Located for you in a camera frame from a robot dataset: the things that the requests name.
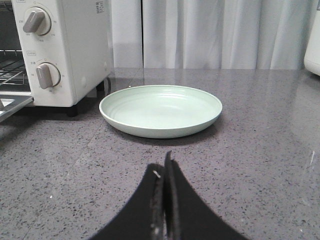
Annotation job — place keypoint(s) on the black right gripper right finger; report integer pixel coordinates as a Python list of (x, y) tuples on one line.
[(187, 216)]

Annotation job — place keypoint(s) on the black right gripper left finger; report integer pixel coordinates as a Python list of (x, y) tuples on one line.
[(142, 218)]

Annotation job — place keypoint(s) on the white glass oven door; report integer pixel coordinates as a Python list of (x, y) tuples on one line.
[(10, 104)]

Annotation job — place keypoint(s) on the lower oven timer knob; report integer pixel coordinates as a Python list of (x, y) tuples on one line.
[(48, 75)]

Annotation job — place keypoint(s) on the white Toshiba toaster oven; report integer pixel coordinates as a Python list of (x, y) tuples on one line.
[(77, 45)]

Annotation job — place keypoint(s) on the upper oven control knob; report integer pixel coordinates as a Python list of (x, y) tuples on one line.
[(37, 21)]

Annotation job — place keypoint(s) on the light green round plate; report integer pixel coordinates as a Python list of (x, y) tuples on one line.
[(160, 111)]

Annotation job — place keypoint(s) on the white pleated curtain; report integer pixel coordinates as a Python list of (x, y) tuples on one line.
[(211, 34)]

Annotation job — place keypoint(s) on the white appliance at right edge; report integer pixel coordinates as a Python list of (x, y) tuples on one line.
[(312, 54)]

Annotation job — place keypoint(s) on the metal wire oven rack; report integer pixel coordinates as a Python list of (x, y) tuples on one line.
[(13, 71)]

